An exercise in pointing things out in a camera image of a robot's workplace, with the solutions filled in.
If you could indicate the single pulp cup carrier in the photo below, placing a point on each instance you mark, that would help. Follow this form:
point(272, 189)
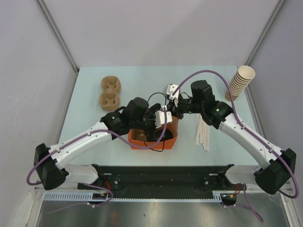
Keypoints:
point(138, 135)

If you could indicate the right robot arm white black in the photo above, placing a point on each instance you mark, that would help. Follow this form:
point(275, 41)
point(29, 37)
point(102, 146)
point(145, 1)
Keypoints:
point(274, 165)

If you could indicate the brown pulp cup carrier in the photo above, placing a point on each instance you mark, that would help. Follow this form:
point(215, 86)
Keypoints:
point(109, 99)

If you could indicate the stack of paper cups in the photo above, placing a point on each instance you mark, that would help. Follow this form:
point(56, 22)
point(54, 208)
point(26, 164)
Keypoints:
point(243, 76)

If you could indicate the orange paper bag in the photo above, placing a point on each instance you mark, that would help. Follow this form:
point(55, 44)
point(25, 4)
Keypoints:
point(154, 136)

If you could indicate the black coffee cup lid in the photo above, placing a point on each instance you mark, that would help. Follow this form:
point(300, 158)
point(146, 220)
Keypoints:
point(169, 135)

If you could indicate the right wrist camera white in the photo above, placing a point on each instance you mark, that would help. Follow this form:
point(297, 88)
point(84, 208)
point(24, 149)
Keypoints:
point(172, 93)

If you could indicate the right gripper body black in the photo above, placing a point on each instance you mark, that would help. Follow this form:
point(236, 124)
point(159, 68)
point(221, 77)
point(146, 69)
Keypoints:
point(185, 106)

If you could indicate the aluminium rail frame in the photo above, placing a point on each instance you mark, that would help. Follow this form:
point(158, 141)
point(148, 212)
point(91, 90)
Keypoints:
point(273, 210)

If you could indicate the bundle of wrapped straws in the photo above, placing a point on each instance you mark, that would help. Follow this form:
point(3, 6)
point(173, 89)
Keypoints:
point(202, 136)

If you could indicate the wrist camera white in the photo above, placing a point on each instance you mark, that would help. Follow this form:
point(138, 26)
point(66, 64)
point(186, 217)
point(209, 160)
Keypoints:
point(162, 116)
point(172, 93)

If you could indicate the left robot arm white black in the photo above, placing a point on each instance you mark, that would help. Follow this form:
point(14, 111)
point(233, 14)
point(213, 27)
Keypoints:
point(53, 163)

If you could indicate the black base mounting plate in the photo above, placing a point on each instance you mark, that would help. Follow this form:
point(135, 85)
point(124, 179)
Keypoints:
point(161, 182)

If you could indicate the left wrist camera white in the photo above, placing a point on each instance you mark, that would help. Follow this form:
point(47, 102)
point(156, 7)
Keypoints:
point(162, 116)

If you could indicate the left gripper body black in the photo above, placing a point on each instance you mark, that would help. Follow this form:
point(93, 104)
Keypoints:
point(149, 122)

